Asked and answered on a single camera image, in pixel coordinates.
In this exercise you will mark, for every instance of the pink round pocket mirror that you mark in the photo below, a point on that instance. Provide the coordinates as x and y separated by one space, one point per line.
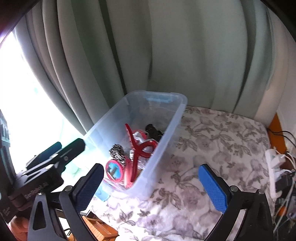
114 171

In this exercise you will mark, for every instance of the leopard print scrunchie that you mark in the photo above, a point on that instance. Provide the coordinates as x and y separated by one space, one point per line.
118 154

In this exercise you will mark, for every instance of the white power strip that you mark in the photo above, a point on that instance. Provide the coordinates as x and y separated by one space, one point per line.
272 176

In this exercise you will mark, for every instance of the left hand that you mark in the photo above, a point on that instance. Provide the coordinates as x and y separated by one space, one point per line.
19 228

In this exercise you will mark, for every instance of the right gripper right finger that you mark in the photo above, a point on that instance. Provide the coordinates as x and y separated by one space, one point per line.
226 199

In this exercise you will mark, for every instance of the black power adapter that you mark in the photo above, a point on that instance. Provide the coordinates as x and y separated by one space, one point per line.
284 181

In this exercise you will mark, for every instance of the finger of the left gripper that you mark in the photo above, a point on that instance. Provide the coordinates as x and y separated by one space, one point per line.
65 155
43 156

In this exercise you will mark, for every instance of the green curtain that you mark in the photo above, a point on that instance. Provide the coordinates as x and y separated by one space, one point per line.
87 55

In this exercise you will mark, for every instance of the floral grey blanket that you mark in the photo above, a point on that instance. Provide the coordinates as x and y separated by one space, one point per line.
179 208

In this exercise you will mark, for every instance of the white charger plug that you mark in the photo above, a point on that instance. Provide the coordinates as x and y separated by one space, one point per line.
277 161

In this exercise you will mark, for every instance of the clear plastic storage bin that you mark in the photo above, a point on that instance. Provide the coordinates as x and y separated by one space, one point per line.
138 109

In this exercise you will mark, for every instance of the black hair claw clip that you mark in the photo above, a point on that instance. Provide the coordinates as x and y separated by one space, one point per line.
153 132

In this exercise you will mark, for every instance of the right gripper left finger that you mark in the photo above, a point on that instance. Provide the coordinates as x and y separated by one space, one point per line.
74 199

